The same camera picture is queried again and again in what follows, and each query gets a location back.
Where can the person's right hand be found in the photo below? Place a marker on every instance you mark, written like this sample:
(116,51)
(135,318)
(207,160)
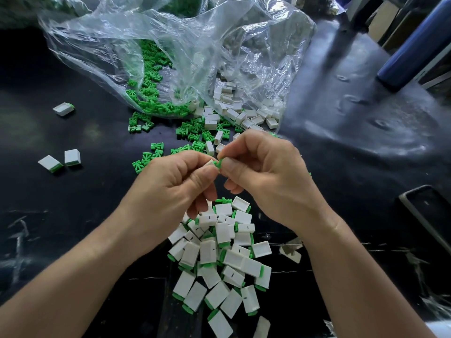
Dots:
(275,176)

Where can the person's left hand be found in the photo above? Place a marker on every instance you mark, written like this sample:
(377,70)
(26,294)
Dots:
(162,197)

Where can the green plastic part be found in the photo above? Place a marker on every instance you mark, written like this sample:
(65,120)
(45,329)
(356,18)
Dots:
(217,163)

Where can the heap of white caps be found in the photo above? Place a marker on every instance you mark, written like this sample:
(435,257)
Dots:
(236,116)

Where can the pile of assembled white-green pieces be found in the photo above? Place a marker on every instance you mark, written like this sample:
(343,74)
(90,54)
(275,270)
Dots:
(222,274)

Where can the assembled white-green part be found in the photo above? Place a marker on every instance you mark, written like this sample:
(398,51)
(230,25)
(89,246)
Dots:
(63,109)
(50,163)
(72,157)

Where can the pile of green clips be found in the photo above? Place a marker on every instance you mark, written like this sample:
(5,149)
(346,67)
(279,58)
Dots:
(148,91)

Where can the person's right forearm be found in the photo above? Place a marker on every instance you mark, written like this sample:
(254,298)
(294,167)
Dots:
(363,285)

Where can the person's left forearm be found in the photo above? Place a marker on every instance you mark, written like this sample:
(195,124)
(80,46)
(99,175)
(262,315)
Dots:
(70,288)

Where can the empty white shell right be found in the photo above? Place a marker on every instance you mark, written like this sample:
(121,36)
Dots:
(290,250)

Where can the clear plastic bag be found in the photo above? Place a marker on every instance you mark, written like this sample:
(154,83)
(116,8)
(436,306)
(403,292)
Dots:
(261,42)

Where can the black smartphone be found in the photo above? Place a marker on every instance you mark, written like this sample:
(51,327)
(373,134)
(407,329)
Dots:
(428,218)

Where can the brown cardboard box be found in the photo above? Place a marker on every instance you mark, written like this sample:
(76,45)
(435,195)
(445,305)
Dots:
(382,21)

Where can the blue cylinder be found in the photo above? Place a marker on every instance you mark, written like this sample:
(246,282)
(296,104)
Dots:
(416,45)

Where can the plastic bag full of green pieces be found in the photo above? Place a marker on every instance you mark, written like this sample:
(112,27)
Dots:
(180,5)

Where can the large bag of assembled pieces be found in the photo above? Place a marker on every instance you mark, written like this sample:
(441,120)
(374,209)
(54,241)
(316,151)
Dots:
(28,9)

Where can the white metal frame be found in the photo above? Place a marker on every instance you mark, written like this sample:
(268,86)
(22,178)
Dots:
(358,5)

